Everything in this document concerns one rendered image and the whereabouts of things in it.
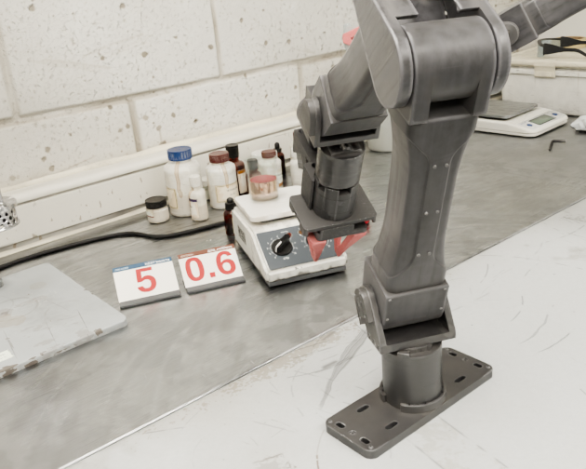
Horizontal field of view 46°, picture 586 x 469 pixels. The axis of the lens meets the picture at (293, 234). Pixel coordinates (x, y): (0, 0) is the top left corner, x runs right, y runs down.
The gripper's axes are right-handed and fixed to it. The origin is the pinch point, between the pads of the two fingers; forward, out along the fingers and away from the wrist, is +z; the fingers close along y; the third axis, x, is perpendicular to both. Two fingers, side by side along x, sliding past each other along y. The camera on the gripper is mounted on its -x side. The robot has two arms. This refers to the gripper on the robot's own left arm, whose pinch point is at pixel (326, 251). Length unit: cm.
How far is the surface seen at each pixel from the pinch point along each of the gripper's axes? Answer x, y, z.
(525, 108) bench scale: -57, -79, 30
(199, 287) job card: -6.9, 16.9, 10.3
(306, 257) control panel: -4.4, 0.9, 5.7
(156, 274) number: -10.7, 22.6, 9.8
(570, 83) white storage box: -59, -94, 27
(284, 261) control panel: -4.6, 4.4, 5.7
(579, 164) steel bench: -24, -68, 19
